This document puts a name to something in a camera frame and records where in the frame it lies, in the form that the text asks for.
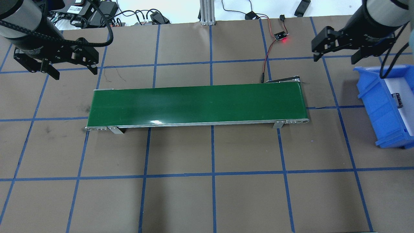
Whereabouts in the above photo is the black gripper near capacitor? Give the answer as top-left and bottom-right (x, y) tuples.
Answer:
(13, 32), (99, 81)

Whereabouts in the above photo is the black gripper near bin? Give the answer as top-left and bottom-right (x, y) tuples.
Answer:
(311, 8), (397, 65)

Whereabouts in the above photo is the silver robot arm near bin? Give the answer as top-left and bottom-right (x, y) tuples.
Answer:
(311, 0), (410, 64)

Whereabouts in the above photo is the silver robot arm near capacitor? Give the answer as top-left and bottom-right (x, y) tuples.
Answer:
(1, 0), (99, 80)

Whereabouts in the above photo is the blue plastic bin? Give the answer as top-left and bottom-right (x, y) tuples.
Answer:
(354, 64), (414, 149)

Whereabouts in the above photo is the black power adapter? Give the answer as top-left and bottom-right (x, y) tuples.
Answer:
(88, 1), (119, 28)

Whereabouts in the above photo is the white foam bin liner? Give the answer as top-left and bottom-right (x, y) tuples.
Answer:
(385, 77), (414, 136)

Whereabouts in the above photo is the small sensor board red LED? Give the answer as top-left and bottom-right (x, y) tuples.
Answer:
(274, 31), (289, 41)

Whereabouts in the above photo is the green conveyor belt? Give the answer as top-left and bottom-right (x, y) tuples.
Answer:
(85, 80), (310, 134)

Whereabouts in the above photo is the red black sensor wire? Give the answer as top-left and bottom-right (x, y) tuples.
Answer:
(259, 15), (287, 84)

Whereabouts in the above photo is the aluminium frame post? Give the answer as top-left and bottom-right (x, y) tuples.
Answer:
(199, 0), (216, 26)

